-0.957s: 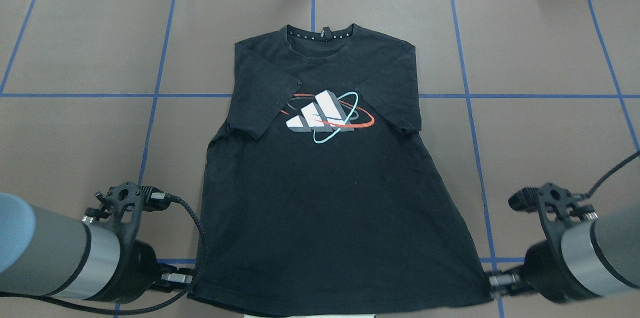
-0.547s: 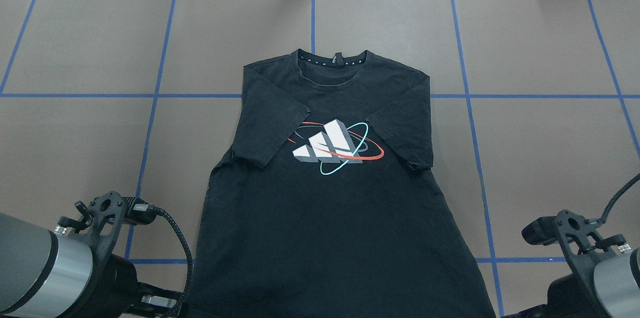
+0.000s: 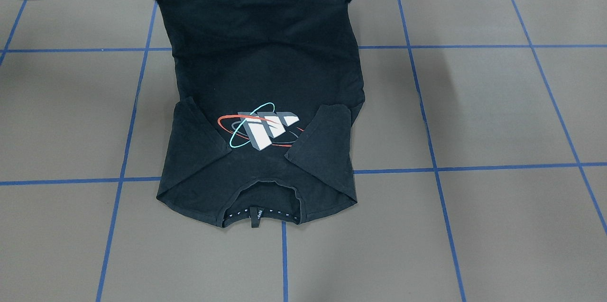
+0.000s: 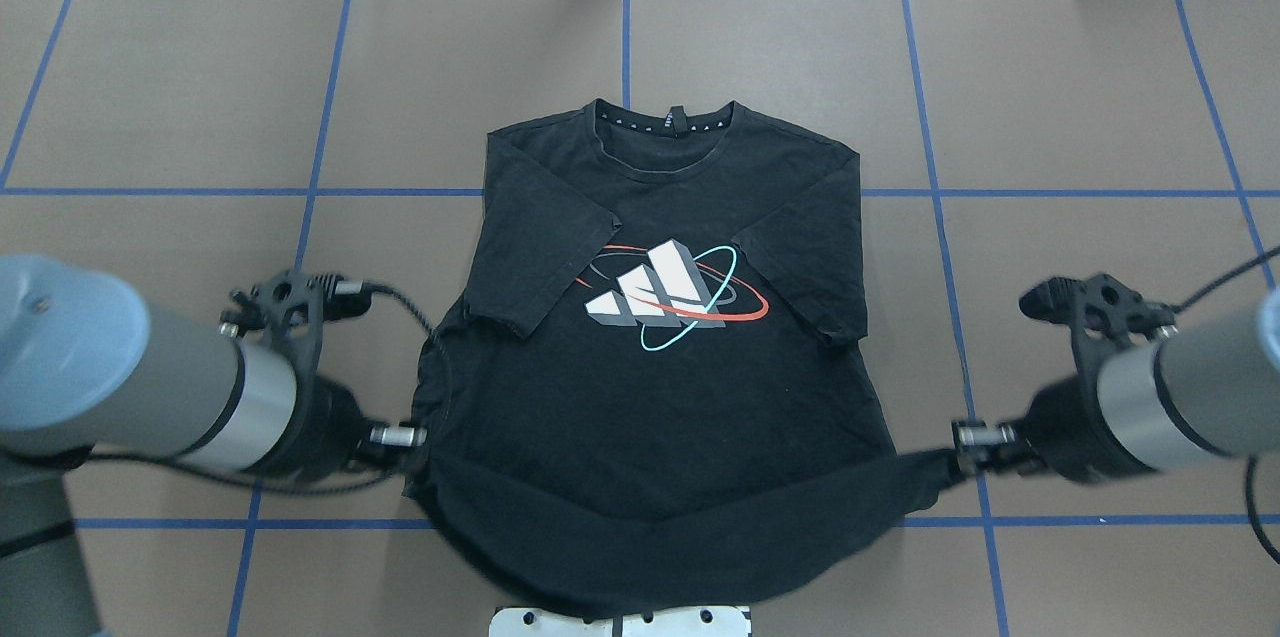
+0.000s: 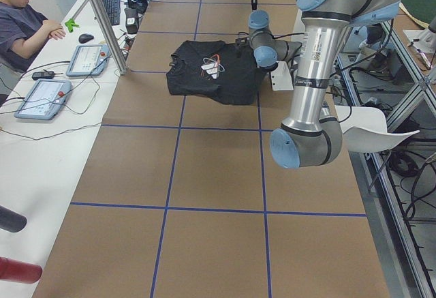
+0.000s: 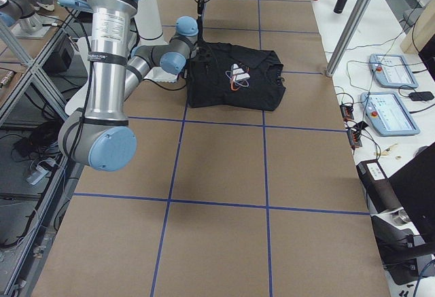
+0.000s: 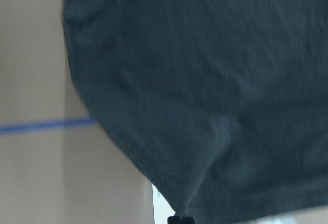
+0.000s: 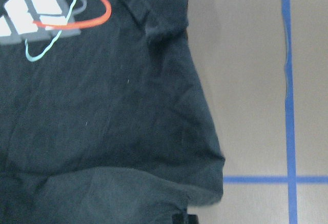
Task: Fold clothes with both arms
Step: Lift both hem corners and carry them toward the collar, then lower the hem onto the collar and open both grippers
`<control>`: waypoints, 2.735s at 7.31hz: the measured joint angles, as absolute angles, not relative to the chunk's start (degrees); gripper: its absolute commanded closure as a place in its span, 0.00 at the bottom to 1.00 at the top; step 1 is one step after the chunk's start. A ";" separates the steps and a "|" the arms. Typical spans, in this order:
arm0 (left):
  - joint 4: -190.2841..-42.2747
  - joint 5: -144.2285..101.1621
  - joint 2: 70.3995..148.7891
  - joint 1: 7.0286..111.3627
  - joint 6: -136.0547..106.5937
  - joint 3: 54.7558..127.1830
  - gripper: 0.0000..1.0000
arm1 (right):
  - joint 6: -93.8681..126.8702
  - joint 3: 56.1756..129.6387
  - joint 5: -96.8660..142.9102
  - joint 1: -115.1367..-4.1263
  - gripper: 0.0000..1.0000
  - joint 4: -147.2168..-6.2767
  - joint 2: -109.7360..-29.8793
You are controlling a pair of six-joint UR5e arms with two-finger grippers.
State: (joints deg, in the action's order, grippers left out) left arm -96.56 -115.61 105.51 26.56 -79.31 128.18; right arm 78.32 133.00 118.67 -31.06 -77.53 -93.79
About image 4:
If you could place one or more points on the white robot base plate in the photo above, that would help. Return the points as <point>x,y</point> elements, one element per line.
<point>695,621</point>

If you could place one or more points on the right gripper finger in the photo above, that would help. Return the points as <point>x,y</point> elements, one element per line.
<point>979,437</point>

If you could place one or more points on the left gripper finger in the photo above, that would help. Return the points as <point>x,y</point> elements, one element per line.
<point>398,436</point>

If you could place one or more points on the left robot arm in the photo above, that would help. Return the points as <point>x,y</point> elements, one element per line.
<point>94,371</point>

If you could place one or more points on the black graphic t-shirt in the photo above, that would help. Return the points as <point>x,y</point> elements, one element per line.
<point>650,392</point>

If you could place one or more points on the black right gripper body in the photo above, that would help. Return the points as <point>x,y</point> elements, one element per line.
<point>1060,433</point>

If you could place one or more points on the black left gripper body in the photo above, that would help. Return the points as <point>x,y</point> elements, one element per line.
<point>327,427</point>

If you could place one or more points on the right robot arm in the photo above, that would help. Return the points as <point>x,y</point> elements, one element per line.
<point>1145,396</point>

